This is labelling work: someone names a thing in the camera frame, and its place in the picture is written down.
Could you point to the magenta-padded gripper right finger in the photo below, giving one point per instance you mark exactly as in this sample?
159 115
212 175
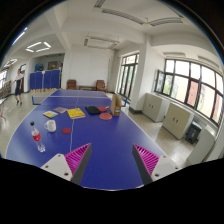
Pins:
150 161

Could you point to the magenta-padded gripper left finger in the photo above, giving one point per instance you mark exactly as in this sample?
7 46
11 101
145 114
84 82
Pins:
75 160

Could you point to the clear bottle with red label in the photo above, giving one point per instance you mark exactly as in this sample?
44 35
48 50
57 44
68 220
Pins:
37 138

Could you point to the white mug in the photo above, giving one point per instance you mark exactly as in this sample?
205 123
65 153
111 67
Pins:
51 126

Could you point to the white two-door cabinet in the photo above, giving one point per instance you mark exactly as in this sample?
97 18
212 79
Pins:
177 120
155 107
203 145

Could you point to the black bin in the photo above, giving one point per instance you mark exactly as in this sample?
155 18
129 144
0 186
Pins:
193 132

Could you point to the grey-brown notebook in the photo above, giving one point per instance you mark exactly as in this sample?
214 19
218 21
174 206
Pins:
60 110

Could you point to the red table tennis paddle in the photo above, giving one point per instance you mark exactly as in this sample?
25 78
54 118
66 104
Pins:
105 116
102 109

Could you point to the cardboard file holder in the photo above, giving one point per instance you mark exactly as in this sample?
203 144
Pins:
116 105

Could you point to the low wooden coffee table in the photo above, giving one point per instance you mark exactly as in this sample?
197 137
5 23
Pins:
87 88

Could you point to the brown armchair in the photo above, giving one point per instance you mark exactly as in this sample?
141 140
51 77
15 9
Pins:
71 84
101 86

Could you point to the blue partition panels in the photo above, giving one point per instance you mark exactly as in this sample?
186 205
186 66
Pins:
45 80

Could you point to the large multi-pane window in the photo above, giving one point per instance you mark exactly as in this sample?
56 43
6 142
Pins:
191 86

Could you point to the tall glass door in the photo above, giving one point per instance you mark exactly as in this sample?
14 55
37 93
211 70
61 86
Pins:
128 76

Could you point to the bookshelf with books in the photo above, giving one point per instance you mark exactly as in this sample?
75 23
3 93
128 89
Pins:
5 89

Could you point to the ceiling air conditioner unit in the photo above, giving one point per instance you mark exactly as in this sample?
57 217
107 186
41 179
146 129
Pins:
100 42

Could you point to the ceiling strip lights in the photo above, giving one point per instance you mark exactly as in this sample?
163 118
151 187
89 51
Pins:
34 44

